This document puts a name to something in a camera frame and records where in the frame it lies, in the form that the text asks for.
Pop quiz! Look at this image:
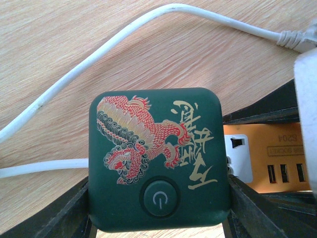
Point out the white power strip cable plug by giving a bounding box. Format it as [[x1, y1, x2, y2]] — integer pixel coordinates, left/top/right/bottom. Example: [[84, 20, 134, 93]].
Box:
[[0, 3, 317, 178]]

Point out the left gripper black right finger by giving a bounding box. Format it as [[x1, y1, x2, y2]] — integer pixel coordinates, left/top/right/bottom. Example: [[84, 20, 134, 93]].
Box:
[[222, 81, 317, 238]]

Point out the green dragon cube socket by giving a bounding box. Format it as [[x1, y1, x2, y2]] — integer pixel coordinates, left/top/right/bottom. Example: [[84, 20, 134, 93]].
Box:
[[88, 88, 231, 233]]

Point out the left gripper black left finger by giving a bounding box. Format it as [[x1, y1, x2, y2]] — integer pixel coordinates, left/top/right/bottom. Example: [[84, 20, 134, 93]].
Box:
[[1, 177, 97, 238]]

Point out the orange power strip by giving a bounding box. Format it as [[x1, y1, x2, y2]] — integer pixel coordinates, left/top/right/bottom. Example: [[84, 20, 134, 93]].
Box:
[[223, 123, 311, 193]]

